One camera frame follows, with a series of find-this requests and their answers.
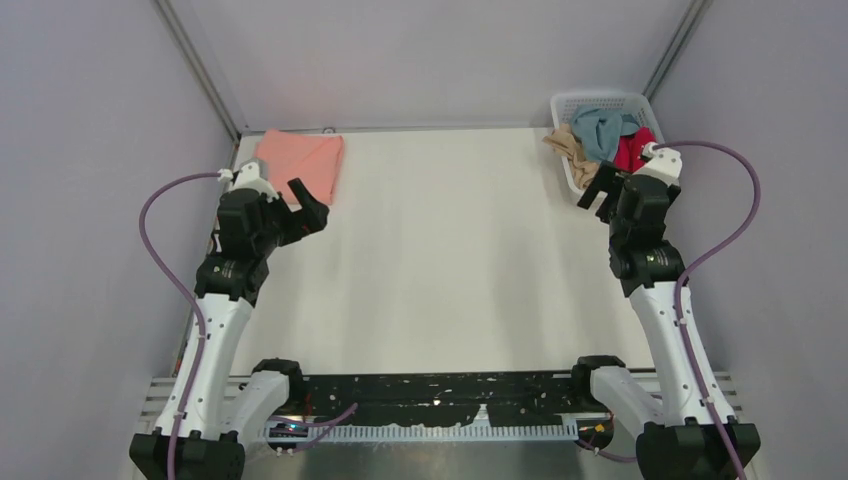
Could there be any blue t shirt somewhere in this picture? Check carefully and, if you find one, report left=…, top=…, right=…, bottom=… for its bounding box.
left=569, top=105, right=641, bottom=163

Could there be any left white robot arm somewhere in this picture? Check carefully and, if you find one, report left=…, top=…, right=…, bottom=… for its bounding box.
left=129, top=179, right=329, bottom=479

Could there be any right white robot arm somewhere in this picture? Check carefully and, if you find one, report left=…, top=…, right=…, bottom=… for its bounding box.
left=570, top=164, right=761, bottom=479

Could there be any red t shirt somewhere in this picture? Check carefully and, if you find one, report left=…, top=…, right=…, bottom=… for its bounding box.
left=613, top=127, right=656, bottom=173

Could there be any folded salmon pink t shirt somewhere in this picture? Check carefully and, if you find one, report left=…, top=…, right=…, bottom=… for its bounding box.
left=254, top=130, right=345, bottom=205

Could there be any beige t shirt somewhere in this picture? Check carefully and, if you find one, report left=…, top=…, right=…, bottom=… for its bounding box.
left=542, top=124, right=600, bottom=190

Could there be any white plastic laundry basket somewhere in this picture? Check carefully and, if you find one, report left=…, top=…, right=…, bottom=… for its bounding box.
left=549, top=91, right=664, bottom=203

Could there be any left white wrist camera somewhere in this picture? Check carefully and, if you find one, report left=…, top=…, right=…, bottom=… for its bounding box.
left=217, top=158, right=281, bottom=202

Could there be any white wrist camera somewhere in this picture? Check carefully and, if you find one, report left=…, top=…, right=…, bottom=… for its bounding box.
left=217, top=158, right=281, bottom=202
left=636, top=142, right=683, bottom=187

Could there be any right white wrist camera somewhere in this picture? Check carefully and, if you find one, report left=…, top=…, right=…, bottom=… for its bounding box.
left=636, top=142, right=683, bottom=187

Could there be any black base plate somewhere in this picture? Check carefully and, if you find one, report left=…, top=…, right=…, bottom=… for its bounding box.
left=274, top=370, right=608, bottom=427

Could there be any white slotted cable duct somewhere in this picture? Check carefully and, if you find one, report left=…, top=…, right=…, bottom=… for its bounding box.
left=264, top=423, right=581, bottom=444

